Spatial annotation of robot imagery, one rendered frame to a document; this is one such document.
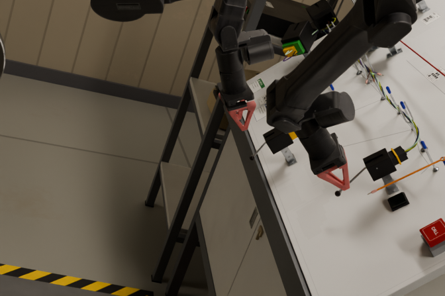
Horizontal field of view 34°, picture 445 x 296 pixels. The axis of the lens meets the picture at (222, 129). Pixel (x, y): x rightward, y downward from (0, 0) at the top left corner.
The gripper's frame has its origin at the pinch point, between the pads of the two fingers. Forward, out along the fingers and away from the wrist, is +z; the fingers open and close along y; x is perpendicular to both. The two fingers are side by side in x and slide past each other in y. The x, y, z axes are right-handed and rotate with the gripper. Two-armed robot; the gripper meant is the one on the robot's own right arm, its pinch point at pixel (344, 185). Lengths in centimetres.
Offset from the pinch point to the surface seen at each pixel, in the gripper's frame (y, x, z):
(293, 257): 4.7, 19.3, 13.8
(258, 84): 92, 22, 6
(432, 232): -9.1, -11.1, 12.9
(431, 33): 71, -32, 11
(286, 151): 40.8, 15.3, 7.6
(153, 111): 260, 117, 52
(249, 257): 35, 39, 28
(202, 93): 140, 53, 16
